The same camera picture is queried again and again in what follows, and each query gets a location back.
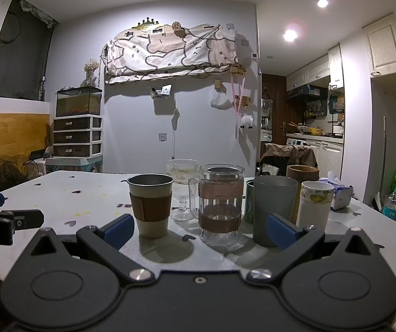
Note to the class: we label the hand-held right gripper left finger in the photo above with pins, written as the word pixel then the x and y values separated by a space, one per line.
pixel 118 231

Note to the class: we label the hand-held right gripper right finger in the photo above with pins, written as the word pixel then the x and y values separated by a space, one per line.
pixel 282 231

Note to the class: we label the grey cup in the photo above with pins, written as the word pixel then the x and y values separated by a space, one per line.
pixel 274 197

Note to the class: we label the steel cup with brown sleeve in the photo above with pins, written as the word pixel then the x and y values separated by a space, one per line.
pixel 149 211

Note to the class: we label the white cup with yellow print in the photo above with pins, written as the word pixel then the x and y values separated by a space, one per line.
pixel 313 211

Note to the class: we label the dark green cup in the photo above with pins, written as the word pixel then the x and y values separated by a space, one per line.
pixel 249 204

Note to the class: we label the black net cloth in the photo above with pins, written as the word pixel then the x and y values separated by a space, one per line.
pixel 6 176

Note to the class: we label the glass mug with brown bands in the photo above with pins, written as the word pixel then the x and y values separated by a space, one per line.
pixel 218 214

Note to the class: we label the tissue pack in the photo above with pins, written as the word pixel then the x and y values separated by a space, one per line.
pixel 341 195

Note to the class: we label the chair draped with clothing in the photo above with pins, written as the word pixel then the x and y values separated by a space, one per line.
pixel 287 155

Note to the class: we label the white low cabinet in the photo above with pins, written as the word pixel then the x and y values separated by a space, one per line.
pixel 76 165

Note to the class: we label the ribbed glass goblet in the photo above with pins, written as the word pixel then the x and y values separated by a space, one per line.
pixel 181 179

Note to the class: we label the white kitchen lower cabinet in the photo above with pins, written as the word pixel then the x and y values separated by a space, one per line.
pixel 327 155

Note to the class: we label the washing machine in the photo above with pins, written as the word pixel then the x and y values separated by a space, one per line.
pixel 296 142

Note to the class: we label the white drawer unit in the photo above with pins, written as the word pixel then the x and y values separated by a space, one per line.
pixel 76 135

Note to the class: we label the yellow pot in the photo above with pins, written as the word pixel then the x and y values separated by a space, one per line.
pixel 315 131

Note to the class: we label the plastic water bottle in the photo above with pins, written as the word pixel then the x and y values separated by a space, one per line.
pixel 391 207

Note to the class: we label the white plush sheep toy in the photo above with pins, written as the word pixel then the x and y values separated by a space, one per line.
pixel 247 120

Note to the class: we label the glass fish tank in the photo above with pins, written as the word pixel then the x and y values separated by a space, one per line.
pixel 78 102

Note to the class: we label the white plastic bag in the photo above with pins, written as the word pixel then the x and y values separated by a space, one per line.
pixel 218 99

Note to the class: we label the vase of dried flowers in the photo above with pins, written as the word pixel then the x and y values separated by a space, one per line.
pixel 90 72

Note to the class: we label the white kitchen upper cabinets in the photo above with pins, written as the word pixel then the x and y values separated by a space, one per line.
pixel 317 71

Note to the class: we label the printed cartoon cloth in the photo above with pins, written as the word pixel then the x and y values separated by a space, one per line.
pixel 170 53

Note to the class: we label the ceiling spotlight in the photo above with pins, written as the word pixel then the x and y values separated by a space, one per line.
pixel 322 2
pixel 290 35

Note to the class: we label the gold crown decoration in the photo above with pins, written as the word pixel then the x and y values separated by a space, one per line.
pixel 146 24

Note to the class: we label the wall switch plate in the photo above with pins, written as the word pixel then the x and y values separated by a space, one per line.
pixel 163 137

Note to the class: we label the small wall shelf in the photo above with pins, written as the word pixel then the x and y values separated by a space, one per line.
pixel 161 91

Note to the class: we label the white tall wall cabinet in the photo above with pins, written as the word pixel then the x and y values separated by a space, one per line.
pixel 386 45

